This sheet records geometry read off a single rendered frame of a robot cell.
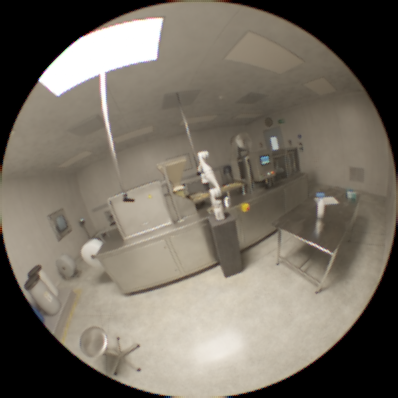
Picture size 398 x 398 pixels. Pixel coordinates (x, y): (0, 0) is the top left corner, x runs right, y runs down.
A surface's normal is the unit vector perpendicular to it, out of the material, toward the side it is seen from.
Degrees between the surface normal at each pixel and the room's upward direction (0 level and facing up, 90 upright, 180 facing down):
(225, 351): 0
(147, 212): 90
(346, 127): 90
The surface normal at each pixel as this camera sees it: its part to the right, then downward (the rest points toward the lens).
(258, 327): -0.25, -0.93
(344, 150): -0.92, 0.32
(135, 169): 0.31, 0.18
